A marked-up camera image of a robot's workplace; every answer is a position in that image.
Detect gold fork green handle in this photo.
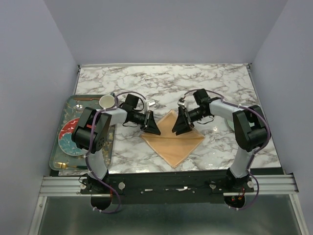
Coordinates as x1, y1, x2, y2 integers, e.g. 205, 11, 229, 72
55, 162, 87, 170

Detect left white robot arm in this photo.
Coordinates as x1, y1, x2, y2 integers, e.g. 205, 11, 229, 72
71, 92, 161, 193

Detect silver metal spoon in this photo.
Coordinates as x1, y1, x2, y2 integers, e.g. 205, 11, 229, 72
75, 104, 84, 111

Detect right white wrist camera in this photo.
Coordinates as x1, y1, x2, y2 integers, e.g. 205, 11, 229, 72
177, 96, 188, 109

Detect red and teal plate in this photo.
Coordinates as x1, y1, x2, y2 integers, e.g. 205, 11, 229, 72
58, 118, 83, 156

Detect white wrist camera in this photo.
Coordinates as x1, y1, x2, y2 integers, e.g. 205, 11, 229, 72
144, 100, 156, 112
177, 96, 188, 109

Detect peach cloth napkin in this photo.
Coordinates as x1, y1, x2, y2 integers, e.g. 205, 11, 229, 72
140, 110, 205, 168

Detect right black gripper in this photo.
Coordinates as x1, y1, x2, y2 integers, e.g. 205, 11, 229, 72
172, 105, 209, 136

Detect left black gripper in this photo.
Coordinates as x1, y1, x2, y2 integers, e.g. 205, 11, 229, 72
132, 110, 161, 135

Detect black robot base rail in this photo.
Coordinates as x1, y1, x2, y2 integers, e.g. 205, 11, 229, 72
80, 170, 256, 207

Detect grey-green ceramic mug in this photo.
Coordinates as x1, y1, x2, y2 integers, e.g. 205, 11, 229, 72
99, 93, 115, 109

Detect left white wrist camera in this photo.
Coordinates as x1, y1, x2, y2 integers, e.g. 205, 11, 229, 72
144, 100, 156, 112

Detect floral teal serving tray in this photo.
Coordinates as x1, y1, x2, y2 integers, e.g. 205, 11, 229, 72
49, 94, 119, 171

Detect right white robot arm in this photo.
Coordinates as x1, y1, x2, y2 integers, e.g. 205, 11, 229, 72
172, 89, 271, 192

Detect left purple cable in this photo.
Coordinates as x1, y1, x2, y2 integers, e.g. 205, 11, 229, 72
84, 91, 147, 215

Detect mint green floral plate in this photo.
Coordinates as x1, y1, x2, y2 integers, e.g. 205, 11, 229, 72
226, 119, 234, 132

